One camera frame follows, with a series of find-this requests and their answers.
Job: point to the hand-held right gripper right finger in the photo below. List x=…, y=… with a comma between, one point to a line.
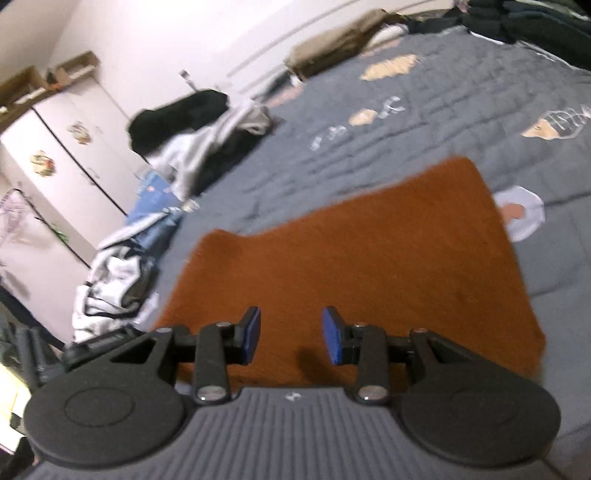
x=333, y=336

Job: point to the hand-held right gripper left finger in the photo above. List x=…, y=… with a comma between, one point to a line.
x=251, y=336

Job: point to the black clothes rack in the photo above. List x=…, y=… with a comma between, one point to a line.
x=46, y=226

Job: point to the stack of folded dark clothes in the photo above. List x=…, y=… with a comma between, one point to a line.
x=531, y=23

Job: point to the green hanging item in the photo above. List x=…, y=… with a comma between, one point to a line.
x=60, y=234

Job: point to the bunch of pink hangers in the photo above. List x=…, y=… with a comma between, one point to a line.
x=14, y=212

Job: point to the blue carrot print quilt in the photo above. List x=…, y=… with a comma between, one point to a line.
x=152, y=191

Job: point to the white wardrobe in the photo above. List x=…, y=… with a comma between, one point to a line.
x=78, y=184

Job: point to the dark crumpled garment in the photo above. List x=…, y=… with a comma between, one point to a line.
x=235, y=152

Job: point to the cartoon mouse sticker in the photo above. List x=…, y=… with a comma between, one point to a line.
x=79, y=133
x=43, y=165

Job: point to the white grey hoodie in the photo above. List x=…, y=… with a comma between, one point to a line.
x=194, y=152

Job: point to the black garment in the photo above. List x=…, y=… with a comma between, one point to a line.
x=180, y=120

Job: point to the grey printed quilt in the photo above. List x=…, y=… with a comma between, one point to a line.
x=415, y=115

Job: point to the cardboard box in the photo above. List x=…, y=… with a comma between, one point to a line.
x=23, y=94
x=74, y=69

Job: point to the khaki folded garment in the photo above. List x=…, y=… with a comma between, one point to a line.
x=337, y=44

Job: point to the white bed headboard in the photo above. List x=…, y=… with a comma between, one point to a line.
x=286, y=41

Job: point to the wall hook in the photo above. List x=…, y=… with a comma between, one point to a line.
x=187, y=81

